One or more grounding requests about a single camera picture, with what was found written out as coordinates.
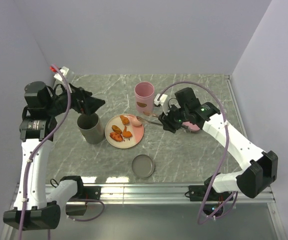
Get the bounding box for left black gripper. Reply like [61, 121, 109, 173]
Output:
[46, 80, 105, 117]

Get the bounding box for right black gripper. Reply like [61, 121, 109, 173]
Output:
[158, 101, 189, 134]

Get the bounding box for metal tongs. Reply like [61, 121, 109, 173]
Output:
[136, 112, 192, 132]

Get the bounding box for brown fried piece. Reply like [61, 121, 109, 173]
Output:
[111, 125, 122, 135]

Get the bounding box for pink egg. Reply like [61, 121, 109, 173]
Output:
[130, 117, 142, 127]

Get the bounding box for orange chicken wing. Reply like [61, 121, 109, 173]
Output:
[122, 125, 133, 139]

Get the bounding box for red orange fried piece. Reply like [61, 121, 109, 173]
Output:
[110, 132, 123, 142]

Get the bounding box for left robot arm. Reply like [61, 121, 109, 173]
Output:
[3, 81, 105, 231]

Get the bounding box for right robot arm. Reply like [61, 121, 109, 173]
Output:
[154, 87, 278, 200]

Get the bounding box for pink round lid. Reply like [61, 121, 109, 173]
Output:
[182, 121, 200, 133]

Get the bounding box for grey cylindrical container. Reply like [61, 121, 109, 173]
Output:
[77, 113, 105, 145]

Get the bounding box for pink cylindrical container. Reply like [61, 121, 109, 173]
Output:
[134, 81, 155, 113]

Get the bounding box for grey round lid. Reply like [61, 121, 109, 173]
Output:
[131, 154, 155, 179]

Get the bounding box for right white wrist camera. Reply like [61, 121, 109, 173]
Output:
[154, 94, 169, 107]

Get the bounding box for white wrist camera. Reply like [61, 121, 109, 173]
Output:
[154, 94, 169, 107]
[50, 66, 75, 82]

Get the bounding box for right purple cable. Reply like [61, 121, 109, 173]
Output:
[160, 81, 239, 225]

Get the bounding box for purple cable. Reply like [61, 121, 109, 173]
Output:
[17, 63, 106, 240]
[160, 81, 239, 225]

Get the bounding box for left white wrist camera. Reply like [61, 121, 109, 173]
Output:
[50, 66, 75, 82]

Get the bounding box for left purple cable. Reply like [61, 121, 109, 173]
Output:
[17, 63, 106, 240]

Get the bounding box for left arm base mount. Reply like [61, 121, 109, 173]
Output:
[65, 185, 101, 216]

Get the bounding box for aluminium rail frame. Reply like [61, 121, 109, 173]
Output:
[0, 73, 287, 240]

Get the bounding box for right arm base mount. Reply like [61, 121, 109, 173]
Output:
[184, 185, 231, 215]

